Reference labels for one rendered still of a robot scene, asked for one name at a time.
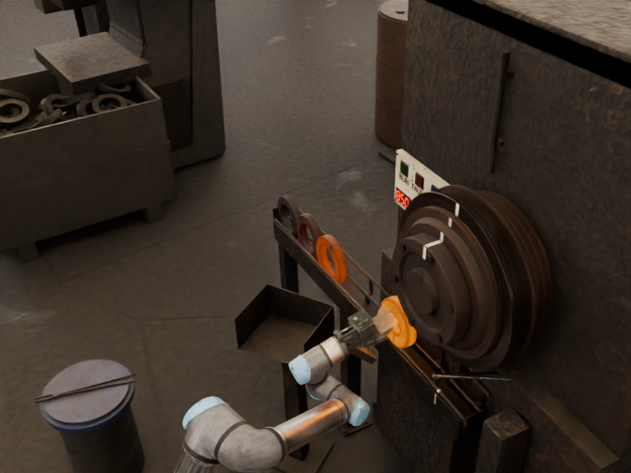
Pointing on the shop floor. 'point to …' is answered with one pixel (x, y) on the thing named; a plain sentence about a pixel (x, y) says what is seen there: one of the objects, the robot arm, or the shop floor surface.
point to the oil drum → (391, 70)
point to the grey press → (150, 66)
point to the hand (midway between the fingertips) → (397, 316)
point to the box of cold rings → (78, 159)
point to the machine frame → (612, 179)
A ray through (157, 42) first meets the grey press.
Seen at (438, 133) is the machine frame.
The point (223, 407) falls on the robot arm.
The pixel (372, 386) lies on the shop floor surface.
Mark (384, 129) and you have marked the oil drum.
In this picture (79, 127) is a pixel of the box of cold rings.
